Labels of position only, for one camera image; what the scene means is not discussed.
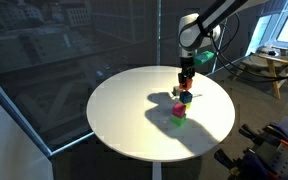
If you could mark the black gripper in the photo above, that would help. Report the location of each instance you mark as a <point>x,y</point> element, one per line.
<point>187,66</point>

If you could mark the orange block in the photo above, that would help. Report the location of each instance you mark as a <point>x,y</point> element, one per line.
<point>186,85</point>

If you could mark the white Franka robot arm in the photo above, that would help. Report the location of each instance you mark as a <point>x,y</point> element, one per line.
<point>194,30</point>

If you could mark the blue block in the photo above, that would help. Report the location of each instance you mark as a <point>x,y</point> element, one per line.
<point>185,97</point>

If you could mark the yellow-green block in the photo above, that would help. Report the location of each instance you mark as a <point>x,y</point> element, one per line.
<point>188,106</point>

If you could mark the magenta block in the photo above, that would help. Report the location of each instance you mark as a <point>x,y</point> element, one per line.
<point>179,110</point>

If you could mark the green block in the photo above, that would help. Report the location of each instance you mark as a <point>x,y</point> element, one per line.
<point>178,120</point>

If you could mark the grey window mullion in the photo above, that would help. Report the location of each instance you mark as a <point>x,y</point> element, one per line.
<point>159,33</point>

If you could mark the round white table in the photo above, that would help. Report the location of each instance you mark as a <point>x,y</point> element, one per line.
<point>124,116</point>

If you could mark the small white item on chair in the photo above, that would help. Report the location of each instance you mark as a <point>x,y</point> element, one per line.
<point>267,51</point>

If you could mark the wooden chair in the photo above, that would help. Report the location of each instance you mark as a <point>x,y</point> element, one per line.
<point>272,63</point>

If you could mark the black pegboard cart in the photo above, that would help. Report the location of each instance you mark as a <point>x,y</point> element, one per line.
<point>287,160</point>

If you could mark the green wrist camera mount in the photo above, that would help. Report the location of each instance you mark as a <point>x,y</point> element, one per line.
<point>204,57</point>

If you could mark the dark window post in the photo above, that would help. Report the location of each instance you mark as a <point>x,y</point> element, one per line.
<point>17,113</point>

